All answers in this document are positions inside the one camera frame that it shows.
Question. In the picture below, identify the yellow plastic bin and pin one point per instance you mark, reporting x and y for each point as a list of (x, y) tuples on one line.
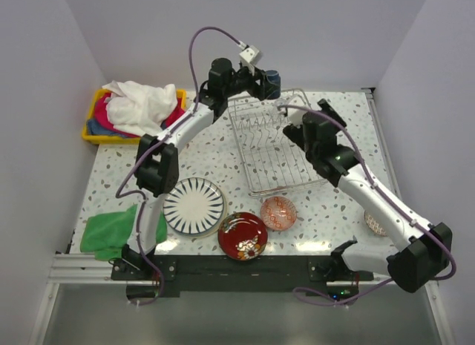
[(108, 136)]

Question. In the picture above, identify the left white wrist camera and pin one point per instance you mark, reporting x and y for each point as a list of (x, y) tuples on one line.
[(250, 56)]

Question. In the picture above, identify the blue striped white plate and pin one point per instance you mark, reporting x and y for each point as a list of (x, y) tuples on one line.
[(190, 187)]

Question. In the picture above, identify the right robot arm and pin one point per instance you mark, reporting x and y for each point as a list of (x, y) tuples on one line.
[(422, 249)]

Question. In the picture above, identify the red floral plate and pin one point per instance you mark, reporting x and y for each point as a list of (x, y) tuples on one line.
[(242, 236)]

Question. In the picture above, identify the white towel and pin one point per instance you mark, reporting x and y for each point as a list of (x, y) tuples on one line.
[(139, 109)]

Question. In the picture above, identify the wire dish rack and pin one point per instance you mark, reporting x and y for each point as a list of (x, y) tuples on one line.
[(272, 163)]

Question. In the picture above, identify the orange patterned bowl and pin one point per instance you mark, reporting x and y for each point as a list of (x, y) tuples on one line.
[(278, 213)]

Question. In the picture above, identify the pink cloth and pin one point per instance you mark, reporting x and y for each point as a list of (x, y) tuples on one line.
[(101, 113)]

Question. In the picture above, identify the blue checked cloth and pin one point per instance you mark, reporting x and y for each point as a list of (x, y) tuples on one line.
[(93, 127)]

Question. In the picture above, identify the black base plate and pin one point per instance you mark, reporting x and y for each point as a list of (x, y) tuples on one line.
[(169, 276)]

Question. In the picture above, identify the red patterned small dish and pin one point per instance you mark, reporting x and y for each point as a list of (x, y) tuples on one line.
[(373, 225)]

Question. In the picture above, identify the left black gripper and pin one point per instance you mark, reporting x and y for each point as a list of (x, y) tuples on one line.
[(259, 90)]

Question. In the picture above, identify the green cloth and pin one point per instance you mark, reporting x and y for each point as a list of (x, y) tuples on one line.
[(106, 234)]

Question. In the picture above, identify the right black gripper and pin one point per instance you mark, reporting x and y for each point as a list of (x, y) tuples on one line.
[(295, 134)]

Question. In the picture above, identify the dark blue mug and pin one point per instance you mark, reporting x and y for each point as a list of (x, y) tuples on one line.
[(273, 84)]

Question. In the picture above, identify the small clear glass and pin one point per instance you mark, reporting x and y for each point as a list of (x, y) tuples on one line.
[(280, 104)]

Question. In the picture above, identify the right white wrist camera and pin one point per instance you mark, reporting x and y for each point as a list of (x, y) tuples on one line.
[(294, 116)]

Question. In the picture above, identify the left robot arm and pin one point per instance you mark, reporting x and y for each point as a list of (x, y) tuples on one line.
[(157, 161)]

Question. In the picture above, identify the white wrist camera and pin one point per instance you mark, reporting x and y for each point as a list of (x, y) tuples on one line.
[(250, 56), (294, 116)]

